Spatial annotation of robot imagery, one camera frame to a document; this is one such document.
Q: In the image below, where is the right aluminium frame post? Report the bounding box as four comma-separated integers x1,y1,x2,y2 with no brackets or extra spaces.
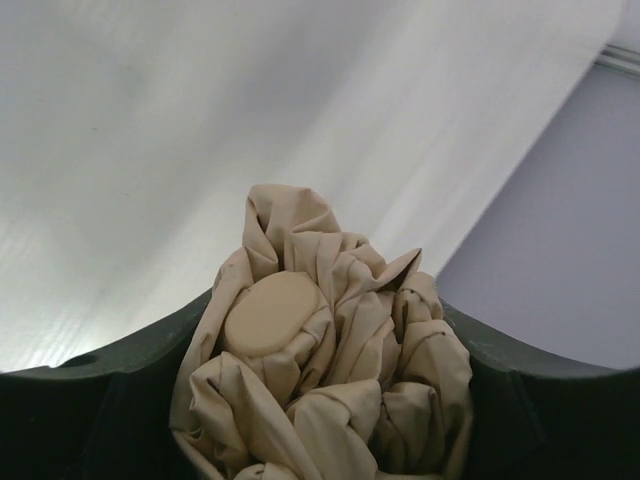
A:
594,45,640,78

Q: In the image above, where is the beige folding umbrella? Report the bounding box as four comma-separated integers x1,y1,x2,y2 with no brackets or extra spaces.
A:
169,185,474,479

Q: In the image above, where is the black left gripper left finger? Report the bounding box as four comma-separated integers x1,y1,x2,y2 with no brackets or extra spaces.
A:
1,292,211,479

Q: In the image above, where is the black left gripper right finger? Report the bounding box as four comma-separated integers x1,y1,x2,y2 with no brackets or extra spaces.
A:
443,304,640,479

